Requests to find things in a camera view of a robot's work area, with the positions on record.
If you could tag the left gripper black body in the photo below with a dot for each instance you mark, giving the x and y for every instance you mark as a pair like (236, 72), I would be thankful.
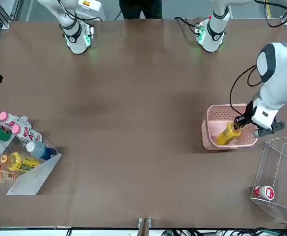
(248, 111)

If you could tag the yellow drink bottle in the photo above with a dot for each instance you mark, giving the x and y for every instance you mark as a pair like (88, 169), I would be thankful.
(225, 136)
(23, 163)

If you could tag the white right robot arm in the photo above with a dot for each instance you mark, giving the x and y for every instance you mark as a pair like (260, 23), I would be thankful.
(76, 41)

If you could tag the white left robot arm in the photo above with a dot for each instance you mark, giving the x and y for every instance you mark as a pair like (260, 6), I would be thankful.
(276, 86)

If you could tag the pink plastic basket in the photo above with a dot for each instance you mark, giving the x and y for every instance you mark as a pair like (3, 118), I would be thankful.
(208, 140)

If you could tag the clear acrylic drinks rack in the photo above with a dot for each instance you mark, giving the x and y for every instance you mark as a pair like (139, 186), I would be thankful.
(35, 177)

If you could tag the clear acrylic shelf rack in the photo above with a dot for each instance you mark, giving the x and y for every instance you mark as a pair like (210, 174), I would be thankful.
(281, 172)

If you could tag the small red white bottle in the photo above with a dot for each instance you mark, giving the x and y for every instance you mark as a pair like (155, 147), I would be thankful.
(265, 192)

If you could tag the person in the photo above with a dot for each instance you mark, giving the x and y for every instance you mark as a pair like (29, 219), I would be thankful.
(141, 9)

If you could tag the blue water bottle white cap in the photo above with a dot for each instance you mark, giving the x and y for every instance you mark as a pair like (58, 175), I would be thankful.
(39, 150)

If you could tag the white bottle pink cap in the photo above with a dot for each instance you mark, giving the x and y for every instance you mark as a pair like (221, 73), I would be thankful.
(25, 132)
(10, 119)

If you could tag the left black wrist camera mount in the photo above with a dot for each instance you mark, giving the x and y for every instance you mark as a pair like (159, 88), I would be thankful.
(268, 130)

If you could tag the aluminium post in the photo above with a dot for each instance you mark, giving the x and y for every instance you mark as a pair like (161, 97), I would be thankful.
(144, 227)

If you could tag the aluminium frame rail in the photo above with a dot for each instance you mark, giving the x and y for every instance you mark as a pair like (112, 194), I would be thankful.
(3, 14)

